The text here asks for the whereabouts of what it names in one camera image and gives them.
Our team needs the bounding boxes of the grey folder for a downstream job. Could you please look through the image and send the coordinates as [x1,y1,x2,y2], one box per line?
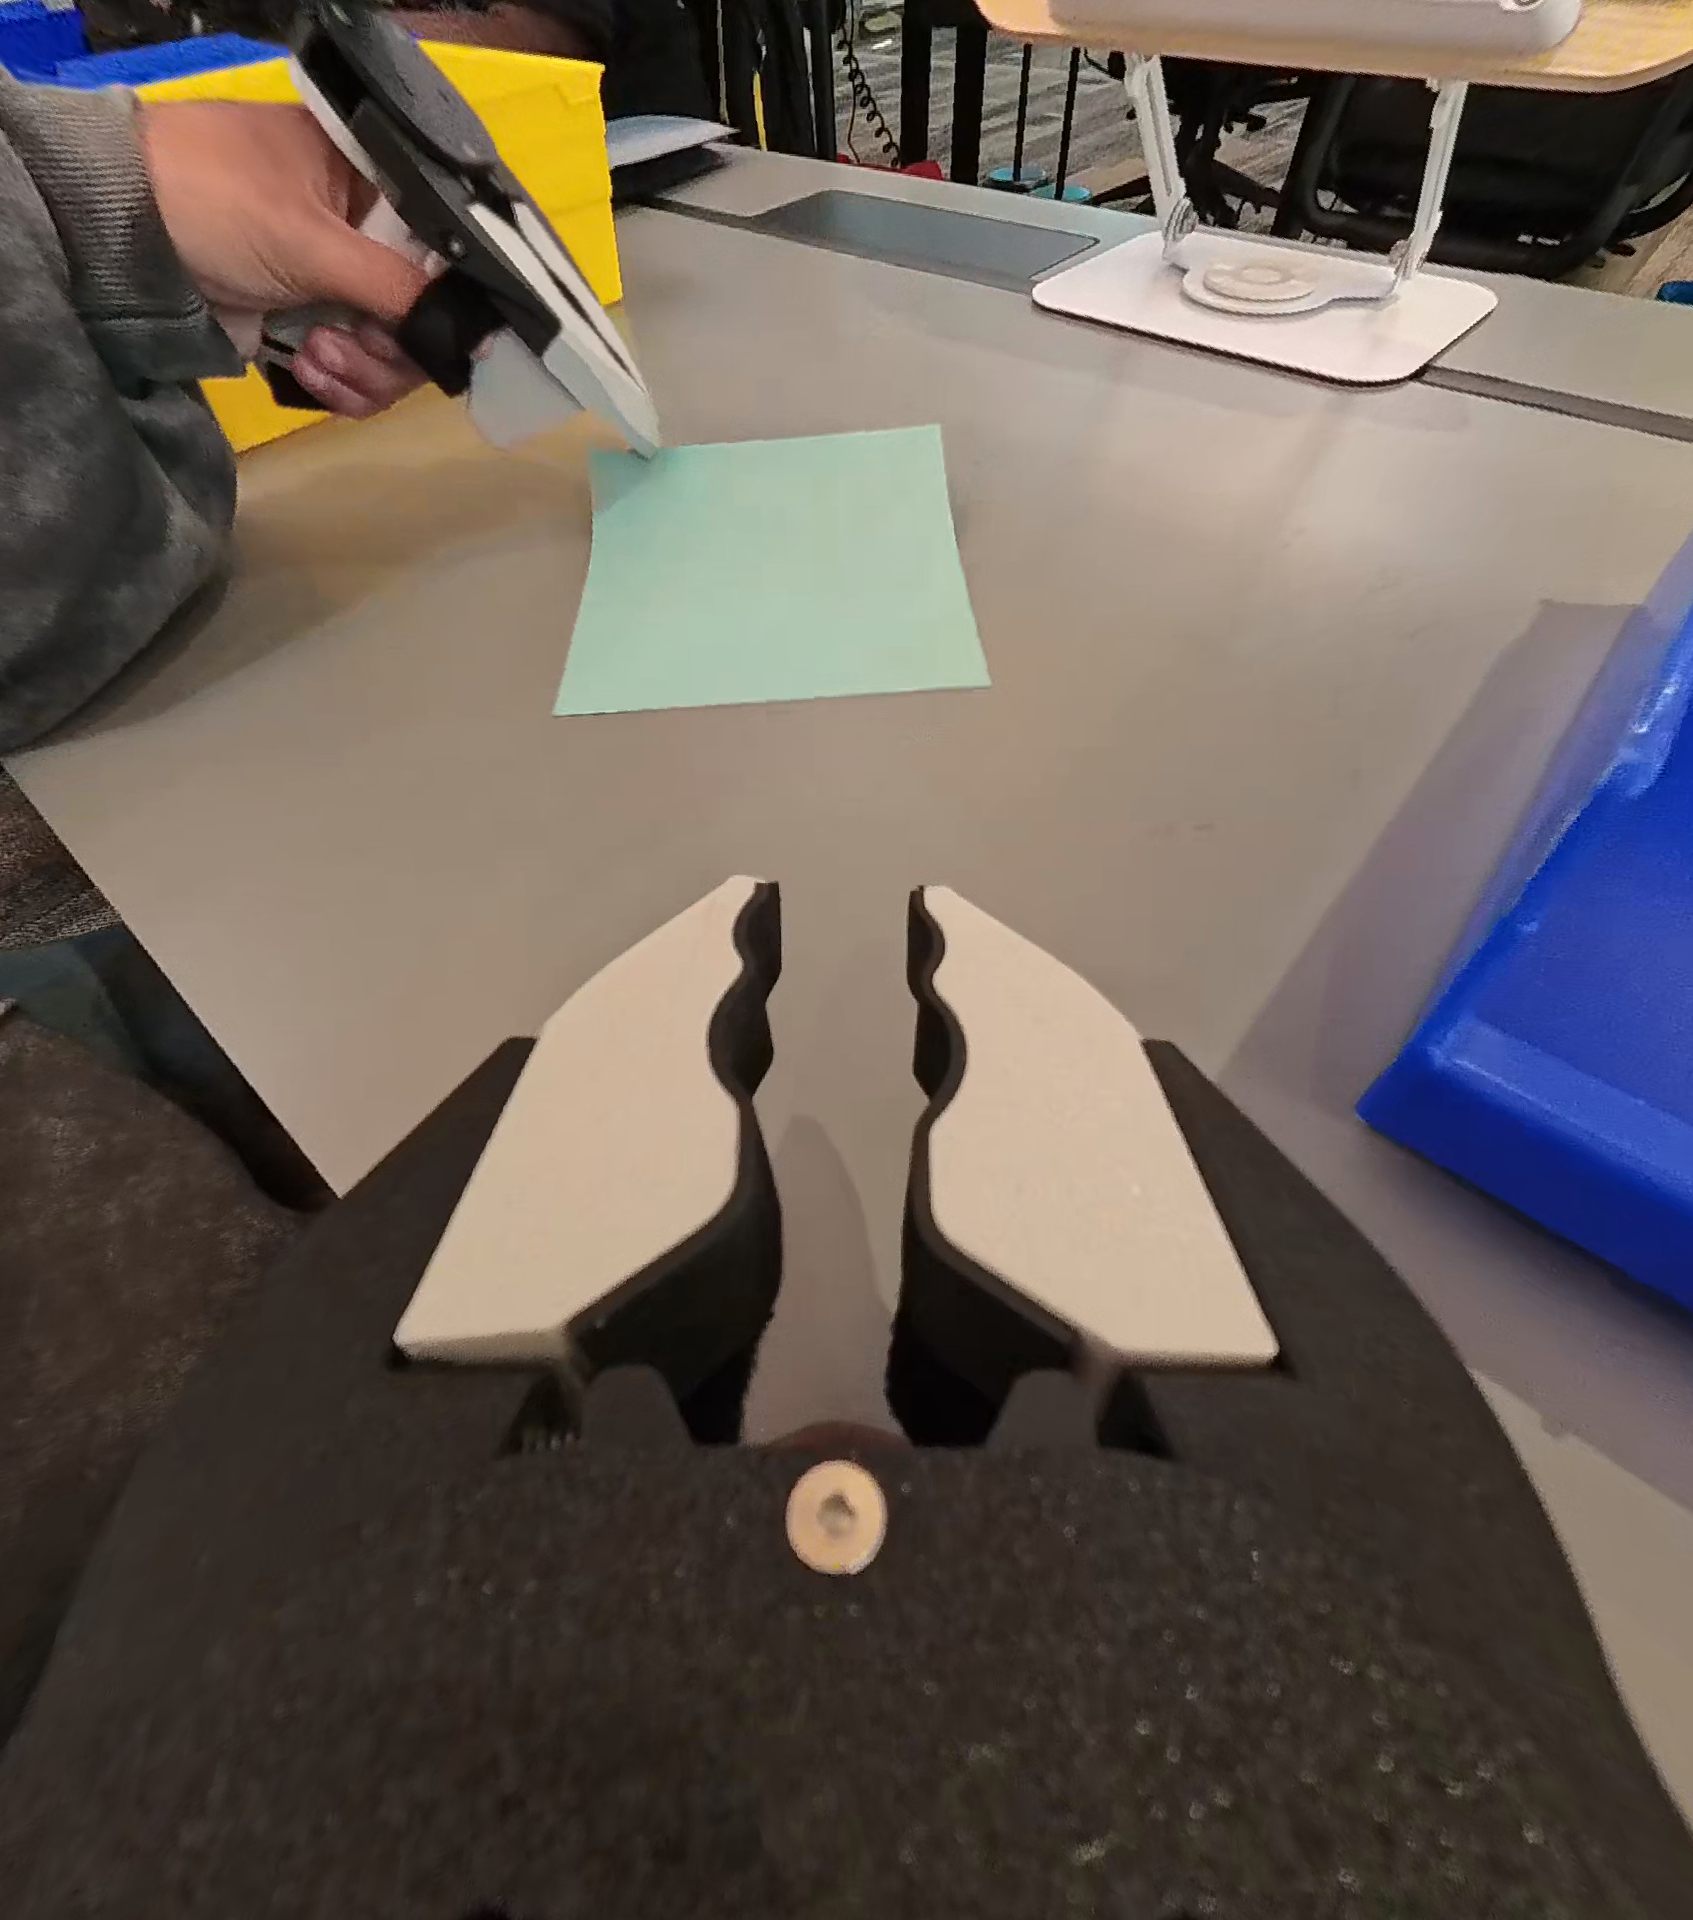
[602,116,738,200]

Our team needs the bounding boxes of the yellow plastic bin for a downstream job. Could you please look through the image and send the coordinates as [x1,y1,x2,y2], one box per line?
[131,42,622,456]

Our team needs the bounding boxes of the person's left forearm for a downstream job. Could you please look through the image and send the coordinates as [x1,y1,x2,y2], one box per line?
[0,0,243,887]

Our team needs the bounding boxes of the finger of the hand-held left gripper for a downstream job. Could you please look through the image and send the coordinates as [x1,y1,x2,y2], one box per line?
[467,205,653,460]
[494,191,664,448]

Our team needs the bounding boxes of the blue mat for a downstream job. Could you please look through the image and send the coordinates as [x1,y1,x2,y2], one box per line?
[1357,360,1693,1390]

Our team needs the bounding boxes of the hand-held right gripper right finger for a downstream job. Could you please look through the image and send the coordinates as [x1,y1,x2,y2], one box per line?
[884,881,1285,1449]

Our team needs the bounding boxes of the person's left hand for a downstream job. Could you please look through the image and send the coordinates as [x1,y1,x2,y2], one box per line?
[131,95,464,422]

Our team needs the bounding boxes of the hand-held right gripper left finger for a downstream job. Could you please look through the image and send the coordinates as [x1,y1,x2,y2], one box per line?
[392,875,789,1449]

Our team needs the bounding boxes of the person's blue jeans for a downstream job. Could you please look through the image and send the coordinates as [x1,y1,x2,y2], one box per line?
[0,922,333,1213]

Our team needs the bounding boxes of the mint green origami paper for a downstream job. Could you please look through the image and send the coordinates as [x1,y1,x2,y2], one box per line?
[552,424,992,719]

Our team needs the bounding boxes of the wooden stand board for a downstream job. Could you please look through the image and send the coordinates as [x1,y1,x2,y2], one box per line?
[972,0,1693,95]

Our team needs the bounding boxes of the black office chair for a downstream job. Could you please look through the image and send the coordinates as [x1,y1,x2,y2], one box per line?
[1289,66,1693,288]

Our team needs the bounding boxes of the black coiled cable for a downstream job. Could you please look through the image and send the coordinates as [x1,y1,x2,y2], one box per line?
[835,25,897,163]

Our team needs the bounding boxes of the white tablet stand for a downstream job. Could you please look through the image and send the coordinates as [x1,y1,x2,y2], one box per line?
[1030,0,1586,396]

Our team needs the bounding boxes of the blue plastic bin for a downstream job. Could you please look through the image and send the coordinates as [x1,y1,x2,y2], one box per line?
[0,0,89,80]
[57,32,295,92]

